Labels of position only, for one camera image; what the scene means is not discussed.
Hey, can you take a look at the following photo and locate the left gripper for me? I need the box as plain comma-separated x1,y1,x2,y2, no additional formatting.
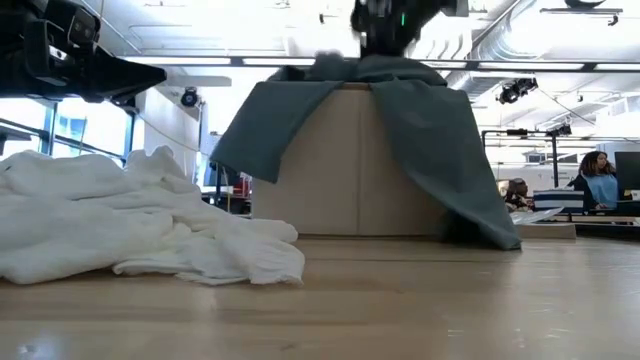
0,0,169,109

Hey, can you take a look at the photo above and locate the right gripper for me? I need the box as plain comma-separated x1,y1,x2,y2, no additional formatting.
349,0,442,58

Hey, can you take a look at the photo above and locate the white garment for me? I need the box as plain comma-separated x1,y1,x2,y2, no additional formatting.
0,145,307,288

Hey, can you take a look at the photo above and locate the teal grey garment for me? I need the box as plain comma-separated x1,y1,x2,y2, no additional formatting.
209,51,523,252

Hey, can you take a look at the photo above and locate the beige fabric basket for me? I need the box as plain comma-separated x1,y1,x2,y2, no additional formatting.
250,82,450,238

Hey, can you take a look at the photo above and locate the red object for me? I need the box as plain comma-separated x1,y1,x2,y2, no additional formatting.
231,173,252,199

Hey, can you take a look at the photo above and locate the brown lumpy object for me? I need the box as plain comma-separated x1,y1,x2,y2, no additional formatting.
498,177,532,212

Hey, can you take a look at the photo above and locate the black stand pole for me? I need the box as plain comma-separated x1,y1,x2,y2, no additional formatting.
481,123,575,190

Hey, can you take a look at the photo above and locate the white crumpled sheet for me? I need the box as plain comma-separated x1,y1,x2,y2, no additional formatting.
509,206,565,226

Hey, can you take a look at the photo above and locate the blue white striped box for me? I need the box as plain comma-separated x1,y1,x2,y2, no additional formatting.
531,188,586,214

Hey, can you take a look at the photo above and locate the person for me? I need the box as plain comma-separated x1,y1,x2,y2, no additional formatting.
566,150,622,212

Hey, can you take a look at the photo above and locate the black computer monitor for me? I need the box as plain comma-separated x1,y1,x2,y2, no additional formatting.
613,150,640,202

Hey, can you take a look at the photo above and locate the wooden desk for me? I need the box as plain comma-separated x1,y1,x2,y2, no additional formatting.
548,214,640,225

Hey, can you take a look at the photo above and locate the round black wall camera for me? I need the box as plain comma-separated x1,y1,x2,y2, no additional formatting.
180,86,201,108

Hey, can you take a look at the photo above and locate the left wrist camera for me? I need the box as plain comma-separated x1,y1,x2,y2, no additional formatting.
66,5,102,49

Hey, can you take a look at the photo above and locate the overhead frame bar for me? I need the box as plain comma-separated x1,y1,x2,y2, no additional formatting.
123,55,640,74

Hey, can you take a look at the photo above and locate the ceiling mounted black camera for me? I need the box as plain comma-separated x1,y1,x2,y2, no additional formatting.
496,76,540,106

